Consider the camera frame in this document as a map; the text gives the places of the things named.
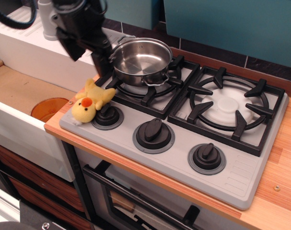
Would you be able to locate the black left stove knob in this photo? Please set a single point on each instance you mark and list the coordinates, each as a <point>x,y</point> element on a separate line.
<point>108,118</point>

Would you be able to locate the white toy sink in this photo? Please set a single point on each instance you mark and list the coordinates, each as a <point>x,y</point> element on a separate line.
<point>33,69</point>

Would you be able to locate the black burner grate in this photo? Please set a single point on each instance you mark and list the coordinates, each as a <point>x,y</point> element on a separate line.
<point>268,104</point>
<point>157,101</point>

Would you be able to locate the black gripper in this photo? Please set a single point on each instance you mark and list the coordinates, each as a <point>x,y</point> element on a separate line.
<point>79,27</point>

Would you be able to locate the white right burner cap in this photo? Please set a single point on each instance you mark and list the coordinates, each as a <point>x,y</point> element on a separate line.
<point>226,102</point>

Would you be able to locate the black middle stove knob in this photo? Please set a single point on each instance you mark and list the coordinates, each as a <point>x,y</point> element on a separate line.
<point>153,137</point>

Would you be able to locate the grey toy faucet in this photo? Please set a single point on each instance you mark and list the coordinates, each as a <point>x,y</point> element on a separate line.
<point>47,12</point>

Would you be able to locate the black right stove knob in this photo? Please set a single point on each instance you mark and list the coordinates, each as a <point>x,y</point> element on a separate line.
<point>207,159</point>

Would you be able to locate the grey toy stovetop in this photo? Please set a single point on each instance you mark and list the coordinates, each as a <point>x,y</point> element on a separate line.
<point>236,184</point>

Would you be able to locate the stainless steel pot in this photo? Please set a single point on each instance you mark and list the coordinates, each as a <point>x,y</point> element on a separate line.
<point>141,61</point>

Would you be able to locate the orange plastic sink drain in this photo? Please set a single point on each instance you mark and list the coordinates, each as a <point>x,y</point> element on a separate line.
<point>46,109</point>

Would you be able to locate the black stove knob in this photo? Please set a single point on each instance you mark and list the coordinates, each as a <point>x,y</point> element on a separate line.
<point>108,118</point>
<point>153,137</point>
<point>207,159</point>

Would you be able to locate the wooden drawer fronts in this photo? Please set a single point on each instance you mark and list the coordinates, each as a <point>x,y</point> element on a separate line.
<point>43,190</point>

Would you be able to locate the black left burner grate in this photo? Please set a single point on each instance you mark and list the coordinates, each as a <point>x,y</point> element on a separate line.
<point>157,101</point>

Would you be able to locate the grey oven door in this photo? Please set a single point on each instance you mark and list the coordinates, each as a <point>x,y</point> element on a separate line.
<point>206,220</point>

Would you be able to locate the black right burner grate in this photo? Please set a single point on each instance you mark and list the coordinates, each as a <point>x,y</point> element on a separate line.
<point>268,104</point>

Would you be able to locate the black oven door handle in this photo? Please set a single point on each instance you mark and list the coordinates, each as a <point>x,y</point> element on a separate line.
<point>134,210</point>

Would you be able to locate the yellow stuffed duck toy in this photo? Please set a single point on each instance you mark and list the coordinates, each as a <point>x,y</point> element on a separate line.
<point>90,101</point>

